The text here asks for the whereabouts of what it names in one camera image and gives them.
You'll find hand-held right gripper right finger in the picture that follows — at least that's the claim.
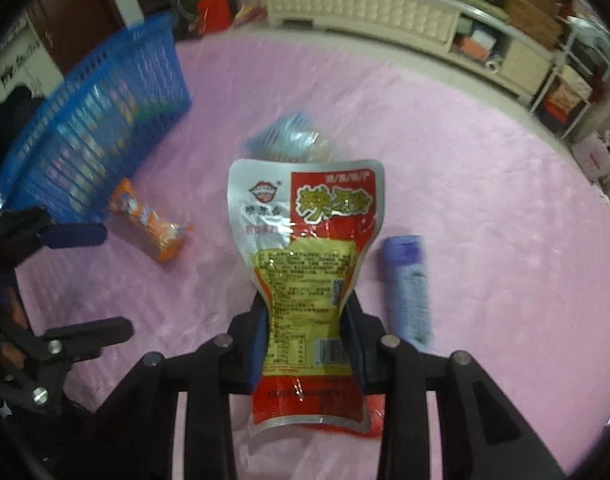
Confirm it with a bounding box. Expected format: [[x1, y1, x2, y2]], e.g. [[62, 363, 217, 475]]
[[342, 290, 568, 480]]

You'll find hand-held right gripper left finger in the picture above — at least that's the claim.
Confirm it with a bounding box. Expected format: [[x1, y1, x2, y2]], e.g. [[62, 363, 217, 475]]
[[80, 290, 273, 480]]

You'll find clear blue print snack bag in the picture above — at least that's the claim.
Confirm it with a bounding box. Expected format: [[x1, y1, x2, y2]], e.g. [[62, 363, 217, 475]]
[[242, 111, 330, 163]]

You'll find purple snack packet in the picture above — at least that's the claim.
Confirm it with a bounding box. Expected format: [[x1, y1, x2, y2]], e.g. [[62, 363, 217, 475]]
[[381, 235, 433, 348]]

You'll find orange box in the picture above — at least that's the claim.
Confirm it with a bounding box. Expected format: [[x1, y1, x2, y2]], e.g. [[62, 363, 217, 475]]
[[457, 36, 493, 59]]

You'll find red silver snack packet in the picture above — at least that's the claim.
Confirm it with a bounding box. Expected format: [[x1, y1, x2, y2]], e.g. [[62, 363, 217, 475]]
[[227, 158, 386, 438]]

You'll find pink gift bag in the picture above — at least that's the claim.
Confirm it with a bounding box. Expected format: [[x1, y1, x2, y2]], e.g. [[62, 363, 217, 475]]
[[571, 130, 610, 181]]

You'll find orange snack packet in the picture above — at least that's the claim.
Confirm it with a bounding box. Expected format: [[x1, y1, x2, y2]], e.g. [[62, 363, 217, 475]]
[[107, 178, 193, 263]]

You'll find white television cabinet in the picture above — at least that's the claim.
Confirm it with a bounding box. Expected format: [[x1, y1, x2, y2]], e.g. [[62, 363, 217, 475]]
[[267, 0, 560, 103]]

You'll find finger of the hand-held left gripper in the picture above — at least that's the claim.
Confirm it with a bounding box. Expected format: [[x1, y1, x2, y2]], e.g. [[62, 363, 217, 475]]
[[0, 207, 108, 267], [5, 316, 134, 362]]

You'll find brown wooden door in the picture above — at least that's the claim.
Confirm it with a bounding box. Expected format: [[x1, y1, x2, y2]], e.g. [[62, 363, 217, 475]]
[[25, 0, 126, 76]]

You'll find dark cloth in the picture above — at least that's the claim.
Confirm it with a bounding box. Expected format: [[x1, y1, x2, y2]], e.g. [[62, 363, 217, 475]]
[[0, 85, 48, 133]]

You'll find white shelf rack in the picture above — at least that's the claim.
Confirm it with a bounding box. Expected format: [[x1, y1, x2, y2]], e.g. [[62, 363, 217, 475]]
[[530, 15, 610, 141]]

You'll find grey crown print chair cover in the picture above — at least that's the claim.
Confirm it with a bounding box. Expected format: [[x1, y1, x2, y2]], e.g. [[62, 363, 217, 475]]
[[0, 10, 48, 96]]

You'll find red paper bag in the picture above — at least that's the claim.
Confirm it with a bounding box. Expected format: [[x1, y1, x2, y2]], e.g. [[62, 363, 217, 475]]
[[197, 0, 234, 33]]

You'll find pink quilted tablecloth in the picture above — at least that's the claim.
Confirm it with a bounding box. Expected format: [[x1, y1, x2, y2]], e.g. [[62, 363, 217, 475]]
[[12, 25, 610, 480]]

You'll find blue plastic basket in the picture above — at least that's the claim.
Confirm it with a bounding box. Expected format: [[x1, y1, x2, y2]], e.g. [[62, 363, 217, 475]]
[[0, 12, 193, 226]]

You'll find cardboard box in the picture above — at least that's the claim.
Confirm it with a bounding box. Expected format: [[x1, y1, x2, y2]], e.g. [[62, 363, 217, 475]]
[[505, 0, 560, 48]]

